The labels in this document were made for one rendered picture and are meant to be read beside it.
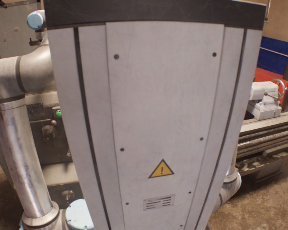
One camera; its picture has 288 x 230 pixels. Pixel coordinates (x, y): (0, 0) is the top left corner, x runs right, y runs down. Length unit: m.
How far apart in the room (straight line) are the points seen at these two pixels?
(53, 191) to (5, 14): 3.81
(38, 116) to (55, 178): 0.44
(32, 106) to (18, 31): 3.42
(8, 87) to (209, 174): 0.59
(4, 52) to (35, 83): 4.10
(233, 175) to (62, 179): 1.03
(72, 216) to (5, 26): 4.19
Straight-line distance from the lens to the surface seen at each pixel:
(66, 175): 1.39
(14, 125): 0.66
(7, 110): 0.65
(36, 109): 1.22
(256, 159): 2.31
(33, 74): 0.61
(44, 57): 0.63
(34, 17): 1.15
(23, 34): 4.51
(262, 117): 2.12
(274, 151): 2.44
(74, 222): 0.80
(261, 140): 2.03
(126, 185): 0.43
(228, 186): 0.95
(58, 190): 1.44
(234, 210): 2.27
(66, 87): 0.30
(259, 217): 2.33
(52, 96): 1.21
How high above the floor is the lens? 1.75
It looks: 29 degrees down
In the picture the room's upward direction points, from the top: straight up
